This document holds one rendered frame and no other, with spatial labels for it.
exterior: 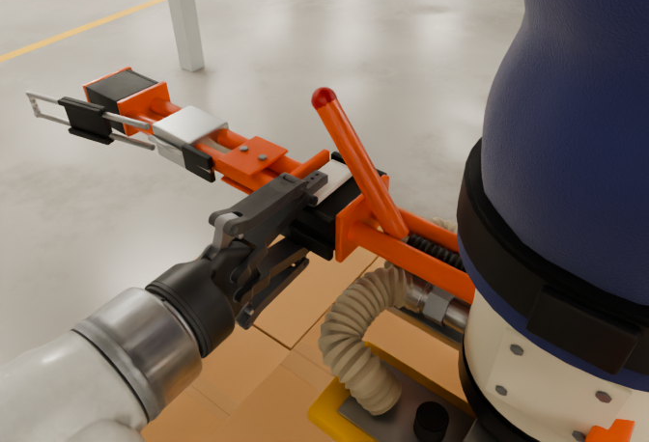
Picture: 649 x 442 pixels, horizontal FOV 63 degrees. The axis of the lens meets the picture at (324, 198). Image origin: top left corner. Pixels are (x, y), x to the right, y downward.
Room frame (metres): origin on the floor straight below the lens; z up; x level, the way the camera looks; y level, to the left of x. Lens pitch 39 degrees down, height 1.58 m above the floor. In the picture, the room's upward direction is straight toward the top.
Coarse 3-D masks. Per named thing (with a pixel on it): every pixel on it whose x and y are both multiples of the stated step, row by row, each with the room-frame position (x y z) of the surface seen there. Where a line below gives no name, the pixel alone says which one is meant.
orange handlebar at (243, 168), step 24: (144, 120) 0.57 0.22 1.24; (240, 144) 0.51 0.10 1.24; (264, 144) 0.50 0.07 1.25; (216, 168) 0.48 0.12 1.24; (240, 168) 0.46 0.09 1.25; (264, 168) 0.49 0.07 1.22; (288, 168) 0.47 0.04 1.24; (408, 216) 0.38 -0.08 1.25; (360, 240) 0.36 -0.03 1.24; (384, 240) 0.35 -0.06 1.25; (432, 240) 0.36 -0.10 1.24; (456, 240) 0.35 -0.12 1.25; (408, 264) 0.33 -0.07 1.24; (432, 264) 0.32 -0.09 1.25; (456, 288) 0.30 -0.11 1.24; (600, 432) 0.17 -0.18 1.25; (624, 432) 0.17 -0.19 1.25
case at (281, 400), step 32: (320, 320) 0.49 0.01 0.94; (384, 320) 0.49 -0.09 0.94; (320, 352) 0.44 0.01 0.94; (416, 352) 0.44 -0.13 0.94; (448, 352) 0.44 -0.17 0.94; (288, 384) 0.39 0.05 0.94; (320, 384) 0.39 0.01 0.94; (448, 384) 0.39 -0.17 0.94; (256, 416) 0.34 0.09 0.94; (288, 416) 0.34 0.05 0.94
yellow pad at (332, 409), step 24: (384, 360) 0.30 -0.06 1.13; (336, 384) 0.28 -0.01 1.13; (408, 384) 0.27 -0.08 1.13; (432, 384) 0.28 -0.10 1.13; (312, 408) 0.25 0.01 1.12; (336, 408) 0.25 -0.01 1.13; (360, 408) 0.25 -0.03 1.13; (408, 408) 0.25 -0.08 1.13; (432, 408) 0.24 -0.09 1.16; (456, 408) 0.25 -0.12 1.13; (336, 432) 0.23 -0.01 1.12; (360, 432) 0.23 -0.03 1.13; (384, 432) 0.23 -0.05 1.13; (408, 432) 0.23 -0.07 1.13; (432, 432) 0.22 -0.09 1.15; (456, 432) 0.23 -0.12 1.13
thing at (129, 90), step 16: (96, 80) 0.64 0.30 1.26; (112, 80) 0.64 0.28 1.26; (128, 80) 0.64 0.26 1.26; (144, 80) 0.64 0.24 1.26; (96, 96) 0.61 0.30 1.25; (112, 96) 0.60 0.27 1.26; (128, 96) 0.60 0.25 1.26; (144, 96) 0.61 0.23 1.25; (160, 96) 0.63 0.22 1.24; (112, 112) 0.59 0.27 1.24; (144, 112) 0.60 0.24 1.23; (128, 128) 0.58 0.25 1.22
